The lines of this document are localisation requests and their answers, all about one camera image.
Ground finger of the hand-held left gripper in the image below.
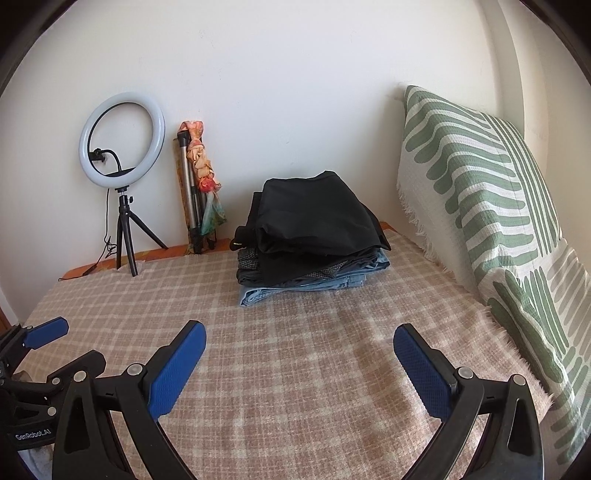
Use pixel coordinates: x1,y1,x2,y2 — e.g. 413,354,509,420
0,317,70,365
14,350,108,409

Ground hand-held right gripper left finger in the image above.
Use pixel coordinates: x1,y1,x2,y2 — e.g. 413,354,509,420
52,320,207,480

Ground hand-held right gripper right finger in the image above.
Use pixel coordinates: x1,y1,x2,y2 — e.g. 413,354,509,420
393,323,542,480

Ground black pants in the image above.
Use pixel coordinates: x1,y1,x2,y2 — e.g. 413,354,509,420
235,171,392,259

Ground dark grey pants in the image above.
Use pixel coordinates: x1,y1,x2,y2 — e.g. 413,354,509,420
237,251,370,287

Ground light blue jeans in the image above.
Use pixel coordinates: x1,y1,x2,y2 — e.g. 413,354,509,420
239,277,370,306

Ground stack of folded clothes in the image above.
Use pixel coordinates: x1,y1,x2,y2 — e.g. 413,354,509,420
60,222,398,280

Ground beige plaid blanket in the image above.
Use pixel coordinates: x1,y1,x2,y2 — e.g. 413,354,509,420
18,222,555,480

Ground green striped white pillow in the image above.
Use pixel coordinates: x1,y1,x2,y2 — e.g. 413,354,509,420
480,237,591,467
397,84,571,308

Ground black mini tripod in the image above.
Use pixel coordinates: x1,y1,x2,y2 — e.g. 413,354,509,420
115,187,169,278

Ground silver folded tripod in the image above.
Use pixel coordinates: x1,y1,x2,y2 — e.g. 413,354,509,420
175,130,218,254

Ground folded tripod with floral scarf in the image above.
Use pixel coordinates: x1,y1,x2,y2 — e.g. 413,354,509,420
180,120,228,232

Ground black ring light cable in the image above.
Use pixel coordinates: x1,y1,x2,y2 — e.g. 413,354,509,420
59,187,116,281

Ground white ring light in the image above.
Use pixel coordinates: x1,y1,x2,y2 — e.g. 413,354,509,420
78,92,165,190

